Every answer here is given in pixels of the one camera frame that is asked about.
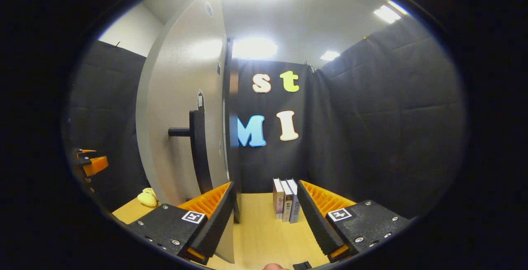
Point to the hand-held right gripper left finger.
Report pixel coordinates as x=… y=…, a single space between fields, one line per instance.
x=214 y=220

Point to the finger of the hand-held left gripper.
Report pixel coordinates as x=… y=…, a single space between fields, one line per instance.
x=95 y=165
x=86 y=152

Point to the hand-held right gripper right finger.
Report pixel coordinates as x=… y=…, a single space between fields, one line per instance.
x=315 y=216

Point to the beige cabinet door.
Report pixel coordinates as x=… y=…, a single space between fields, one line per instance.
x=177 y=76

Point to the grey spine book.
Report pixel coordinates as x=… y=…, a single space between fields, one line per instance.
x=294 y=208

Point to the white spine book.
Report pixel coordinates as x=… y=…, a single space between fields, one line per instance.
x=277 y=198

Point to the yellow soft object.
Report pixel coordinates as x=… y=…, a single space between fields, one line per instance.
x=147 y=198

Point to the black backdrop cloth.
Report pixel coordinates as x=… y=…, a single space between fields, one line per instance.
x=392 y=117

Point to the ceiling light panel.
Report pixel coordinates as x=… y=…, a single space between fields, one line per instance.
x=387 y=13
x=330 y=55
x=255 y=48

